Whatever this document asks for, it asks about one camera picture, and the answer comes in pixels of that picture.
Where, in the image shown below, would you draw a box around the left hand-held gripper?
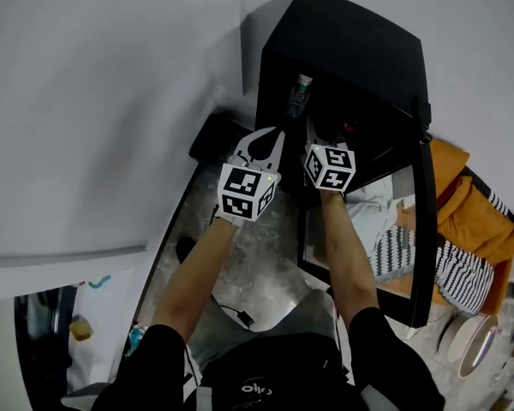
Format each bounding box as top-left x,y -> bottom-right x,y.
216,126 -> 286,229

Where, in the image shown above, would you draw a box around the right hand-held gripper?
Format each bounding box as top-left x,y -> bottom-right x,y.
302,116 -> 357,194

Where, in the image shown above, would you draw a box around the clear bottle blue label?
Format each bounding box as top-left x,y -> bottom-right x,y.
285,73 -> 314,119

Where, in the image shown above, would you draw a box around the black waste bin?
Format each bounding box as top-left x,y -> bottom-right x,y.
188,109 -> 258,166

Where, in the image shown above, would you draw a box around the person's left forearm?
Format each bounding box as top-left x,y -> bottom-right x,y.
153,218 -> 236,342

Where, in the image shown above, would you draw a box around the person's right forearm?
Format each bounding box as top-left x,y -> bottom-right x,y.
319,190 -> 380,329

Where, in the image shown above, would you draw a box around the white cloth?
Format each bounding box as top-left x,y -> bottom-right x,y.
346,182 -> 406,247

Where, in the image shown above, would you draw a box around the black cabinet fridge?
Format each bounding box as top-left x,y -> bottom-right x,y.
239,0 -> 433,207

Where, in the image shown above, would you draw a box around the person's black left shoe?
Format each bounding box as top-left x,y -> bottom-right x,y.
175,236 -> 197,265

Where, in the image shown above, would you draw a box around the orange sofa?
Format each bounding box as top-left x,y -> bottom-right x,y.
410,137 -> 514,316

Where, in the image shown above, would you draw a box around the black glass fridge door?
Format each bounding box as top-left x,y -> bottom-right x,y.
297,96 -> 438,329

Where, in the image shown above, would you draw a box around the person's grey trousers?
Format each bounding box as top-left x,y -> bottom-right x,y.
188,288 -> 340,374

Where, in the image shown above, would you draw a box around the striped throw pillow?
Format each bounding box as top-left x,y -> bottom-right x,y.
487,189 -> 511,217

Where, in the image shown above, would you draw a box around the black white striped blanket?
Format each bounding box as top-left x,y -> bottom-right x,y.
370,224 -> 496,314

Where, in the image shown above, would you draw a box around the person's black shirt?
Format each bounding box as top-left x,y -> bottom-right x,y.
92,306 -> 446,411

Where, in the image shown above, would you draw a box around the teal white packet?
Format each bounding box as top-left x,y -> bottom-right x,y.
127,324 -> 146,355

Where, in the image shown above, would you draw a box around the brown sponge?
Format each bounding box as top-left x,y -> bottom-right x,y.
68,319 -> 94,342

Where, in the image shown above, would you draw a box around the dark framed glass door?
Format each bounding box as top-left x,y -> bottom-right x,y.
15,284 -> 76,411

